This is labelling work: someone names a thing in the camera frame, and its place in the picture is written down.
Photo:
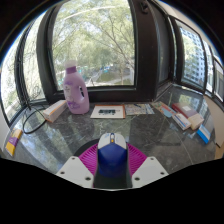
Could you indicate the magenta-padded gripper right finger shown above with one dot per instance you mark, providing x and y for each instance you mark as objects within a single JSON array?
[{"x": 148, "y": 171}]

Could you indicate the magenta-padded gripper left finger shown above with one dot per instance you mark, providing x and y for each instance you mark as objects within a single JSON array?
[{"x": 76, "y": 171}]

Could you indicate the blue and white computer mouse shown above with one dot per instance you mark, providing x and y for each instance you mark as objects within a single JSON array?
[{"x": 112, "y": 156}]

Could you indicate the white book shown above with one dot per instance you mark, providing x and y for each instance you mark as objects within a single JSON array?
[{"x": 181, "y": 121}]

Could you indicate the printed pamphlet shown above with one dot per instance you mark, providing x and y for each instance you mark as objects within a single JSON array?
[{"x": 139, "y": 109}]

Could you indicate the beige carton box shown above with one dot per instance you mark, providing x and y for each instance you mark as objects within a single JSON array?
[{"x": 54, "y": 111}]

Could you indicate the teal and orange thin book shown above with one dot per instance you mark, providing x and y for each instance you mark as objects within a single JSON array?
[{"x": 164, "y": 109}]

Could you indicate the blue box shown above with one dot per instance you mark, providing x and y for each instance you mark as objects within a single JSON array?
[{"x": 204, "y": 134}]

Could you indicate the yellow and purple box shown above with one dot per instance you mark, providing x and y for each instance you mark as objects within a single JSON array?
[{"x": 13, "y": 141}]

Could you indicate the red book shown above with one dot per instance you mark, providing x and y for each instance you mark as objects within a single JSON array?
[{"x": 185, "y": 109}]

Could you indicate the purple detergent bottle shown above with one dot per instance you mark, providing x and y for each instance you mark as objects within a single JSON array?
[{"x": 76, "y": 93}]

